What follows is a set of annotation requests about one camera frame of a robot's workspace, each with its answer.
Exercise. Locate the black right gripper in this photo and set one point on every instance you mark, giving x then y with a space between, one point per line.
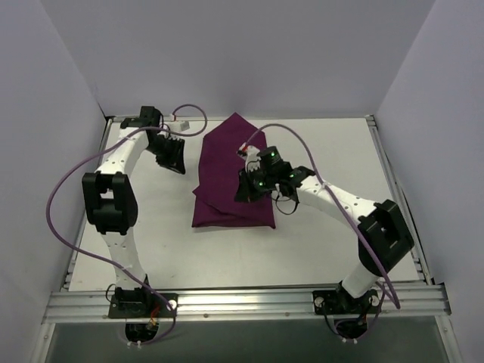
249 181

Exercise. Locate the purple surgical cloth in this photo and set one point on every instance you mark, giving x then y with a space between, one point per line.
218 170

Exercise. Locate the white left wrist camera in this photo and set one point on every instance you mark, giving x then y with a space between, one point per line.
175 124

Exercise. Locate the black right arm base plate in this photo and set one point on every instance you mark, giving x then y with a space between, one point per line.
339 302

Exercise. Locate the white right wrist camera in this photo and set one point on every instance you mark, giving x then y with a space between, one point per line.
250 155

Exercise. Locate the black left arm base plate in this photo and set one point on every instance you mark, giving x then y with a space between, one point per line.
131 304

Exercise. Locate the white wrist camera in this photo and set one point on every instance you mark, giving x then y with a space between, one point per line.
250 155
175 124

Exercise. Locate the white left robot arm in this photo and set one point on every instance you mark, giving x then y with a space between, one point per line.
110 201

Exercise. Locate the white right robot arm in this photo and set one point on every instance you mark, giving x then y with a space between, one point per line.
383 235

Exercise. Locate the aluminium front rail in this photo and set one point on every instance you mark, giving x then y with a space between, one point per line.
416 300

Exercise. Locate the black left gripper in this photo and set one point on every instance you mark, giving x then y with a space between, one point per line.
166 147

